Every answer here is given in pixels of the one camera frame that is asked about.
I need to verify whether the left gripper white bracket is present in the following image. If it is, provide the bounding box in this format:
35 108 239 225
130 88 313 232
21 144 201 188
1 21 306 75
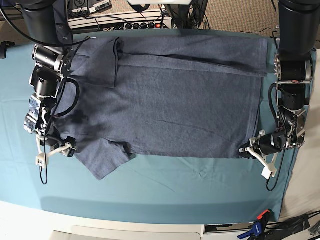
239 130 280 169

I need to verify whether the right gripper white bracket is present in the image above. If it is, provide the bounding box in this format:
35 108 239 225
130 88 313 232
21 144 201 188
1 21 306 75
36 134 77 160

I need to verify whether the blue-grey heathered T-shirt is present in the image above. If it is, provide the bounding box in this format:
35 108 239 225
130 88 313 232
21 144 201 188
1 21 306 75
55 35 268 180

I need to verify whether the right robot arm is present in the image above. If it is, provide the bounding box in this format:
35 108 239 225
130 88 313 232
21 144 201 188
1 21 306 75
22 0 77 167

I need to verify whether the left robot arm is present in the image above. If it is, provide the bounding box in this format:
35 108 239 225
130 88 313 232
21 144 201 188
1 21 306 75
239 0 320 180

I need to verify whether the orange blue clamp bottom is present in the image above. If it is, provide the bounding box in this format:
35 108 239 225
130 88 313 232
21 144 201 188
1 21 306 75
237 209 272 240

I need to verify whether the teal table cloth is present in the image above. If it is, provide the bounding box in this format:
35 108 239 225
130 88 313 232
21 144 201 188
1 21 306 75
0 44 302 224

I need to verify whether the black clamp left edge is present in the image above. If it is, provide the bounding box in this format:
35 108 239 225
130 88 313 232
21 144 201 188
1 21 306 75
0 41 16 60

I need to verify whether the white power strip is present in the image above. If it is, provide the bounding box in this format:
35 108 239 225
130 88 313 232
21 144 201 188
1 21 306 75
72 13 176 32

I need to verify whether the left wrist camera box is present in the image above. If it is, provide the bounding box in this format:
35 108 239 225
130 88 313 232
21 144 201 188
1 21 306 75
261 166 277 180

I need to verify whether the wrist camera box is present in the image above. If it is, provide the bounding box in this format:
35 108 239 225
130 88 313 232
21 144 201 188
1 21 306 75
261 166 277 180
35 154 46 168

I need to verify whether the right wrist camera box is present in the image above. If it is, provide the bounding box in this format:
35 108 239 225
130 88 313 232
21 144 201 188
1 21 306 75
35 154 46 168

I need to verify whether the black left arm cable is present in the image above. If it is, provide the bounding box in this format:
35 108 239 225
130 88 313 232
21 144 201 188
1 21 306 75
265 147 287 192

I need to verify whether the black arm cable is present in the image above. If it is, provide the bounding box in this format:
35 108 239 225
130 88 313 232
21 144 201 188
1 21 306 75
265 147 287 192
37 74 81 185

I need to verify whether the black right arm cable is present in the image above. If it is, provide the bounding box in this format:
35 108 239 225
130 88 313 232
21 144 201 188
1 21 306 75
37 74 81 185

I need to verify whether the black cable bundle bottom right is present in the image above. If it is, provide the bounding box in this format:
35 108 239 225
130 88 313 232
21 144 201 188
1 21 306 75
264 211 320 240

